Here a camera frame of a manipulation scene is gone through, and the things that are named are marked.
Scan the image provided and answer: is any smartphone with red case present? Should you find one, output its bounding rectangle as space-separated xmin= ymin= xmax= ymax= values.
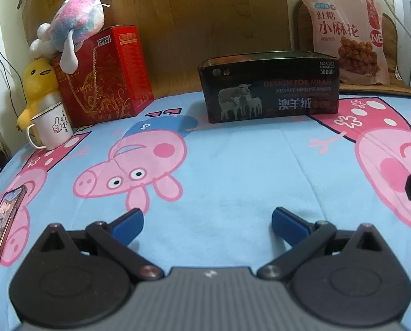
xmin=0 ymin=185 xmax=28 ymax=260

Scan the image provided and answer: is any white enamel mug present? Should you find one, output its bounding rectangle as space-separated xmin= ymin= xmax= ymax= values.
xmin=26 ymin=102 xmax=73 ymax=151

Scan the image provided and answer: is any Peppa Pig blue bedsheet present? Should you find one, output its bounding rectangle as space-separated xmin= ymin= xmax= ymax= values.
xmin=0 ymin=93 xmax=411 ymax=330

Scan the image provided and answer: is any pink fried twist snack bag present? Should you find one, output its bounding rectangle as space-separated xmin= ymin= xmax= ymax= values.
xmin=302 ymin=0 xmax=390 ymax=85

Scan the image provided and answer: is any red gift box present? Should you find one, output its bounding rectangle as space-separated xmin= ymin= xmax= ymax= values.
xmin=52 ymin=25 xmax=154 ymax=129

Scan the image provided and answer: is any yellow duck plush toy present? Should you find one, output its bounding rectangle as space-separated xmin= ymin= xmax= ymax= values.
xmin=17 ymin=58 xmax=62 ymax=131

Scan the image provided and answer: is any black sheep wool box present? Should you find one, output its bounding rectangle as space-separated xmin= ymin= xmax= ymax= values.
xmin=198 ymin=51 xmax=340 ymax=123

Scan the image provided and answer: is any pastel unicorn plush toy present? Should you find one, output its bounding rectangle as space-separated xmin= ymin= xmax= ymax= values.
xmin=29 ymin=0 xmax=107 ymax=74

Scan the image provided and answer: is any wooden headboard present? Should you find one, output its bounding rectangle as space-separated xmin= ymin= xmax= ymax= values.
xmin=22 ymin=0 xmax=291 ymax=98

